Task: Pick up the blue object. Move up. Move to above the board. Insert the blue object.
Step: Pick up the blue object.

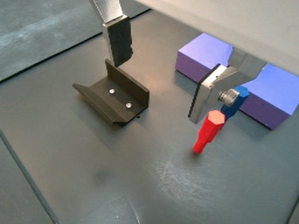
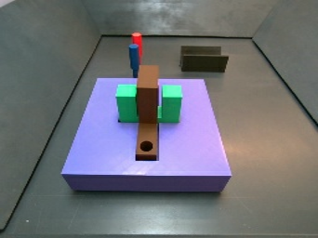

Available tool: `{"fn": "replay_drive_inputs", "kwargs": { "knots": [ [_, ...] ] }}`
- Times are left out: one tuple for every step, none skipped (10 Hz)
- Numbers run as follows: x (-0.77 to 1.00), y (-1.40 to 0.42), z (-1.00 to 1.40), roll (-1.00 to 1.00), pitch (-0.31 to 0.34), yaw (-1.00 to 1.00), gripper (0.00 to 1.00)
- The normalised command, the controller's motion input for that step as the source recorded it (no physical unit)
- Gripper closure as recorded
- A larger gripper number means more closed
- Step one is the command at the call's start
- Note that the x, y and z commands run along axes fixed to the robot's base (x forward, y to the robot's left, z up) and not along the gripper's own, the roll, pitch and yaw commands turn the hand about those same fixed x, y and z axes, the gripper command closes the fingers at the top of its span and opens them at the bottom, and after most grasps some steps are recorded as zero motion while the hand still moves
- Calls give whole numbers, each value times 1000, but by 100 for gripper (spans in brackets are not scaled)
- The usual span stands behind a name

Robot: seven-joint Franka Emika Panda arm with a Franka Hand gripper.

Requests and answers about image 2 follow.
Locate green U-shaped block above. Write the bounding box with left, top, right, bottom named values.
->
left=115, top=85, right=183, bottom=123

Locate purple board block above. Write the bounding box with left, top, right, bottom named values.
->
left=62, top=78, right=231, bottom=192

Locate blue peg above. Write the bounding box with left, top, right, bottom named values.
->
left=130, top=44, right=139, bottom=78

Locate black angle bracket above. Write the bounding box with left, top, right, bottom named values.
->
left=181, top=46, right=229, bottom=73

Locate brown L-shaped block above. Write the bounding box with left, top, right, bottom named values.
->
left=135, top=65, right=159, bottom=161

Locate red peg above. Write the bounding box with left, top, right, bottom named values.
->
left=132, top=33, right=143, bottom=56

